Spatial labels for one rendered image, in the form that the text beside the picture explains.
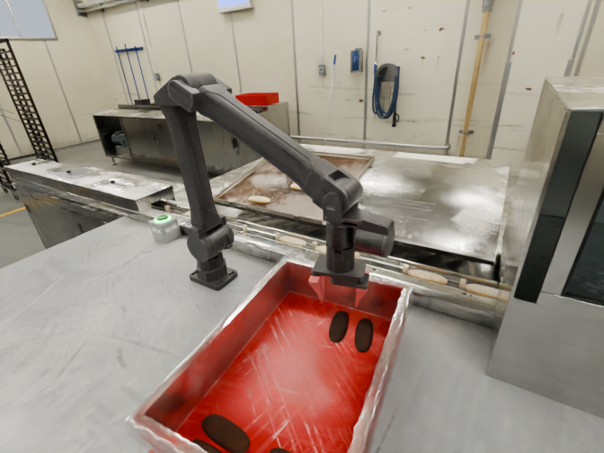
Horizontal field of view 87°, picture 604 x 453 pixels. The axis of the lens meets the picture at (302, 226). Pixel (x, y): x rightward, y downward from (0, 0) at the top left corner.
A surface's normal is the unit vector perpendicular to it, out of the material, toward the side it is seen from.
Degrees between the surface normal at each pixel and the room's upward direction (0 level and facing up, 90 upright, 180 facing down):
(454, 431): 0
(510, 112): 90
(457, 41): 90
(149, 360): 0
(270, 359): 0
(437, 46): 90
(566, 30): 90
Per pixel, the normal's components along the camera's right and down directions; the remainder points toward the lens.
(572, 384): -0.51, 0.42
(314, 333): -0.05, -0.89
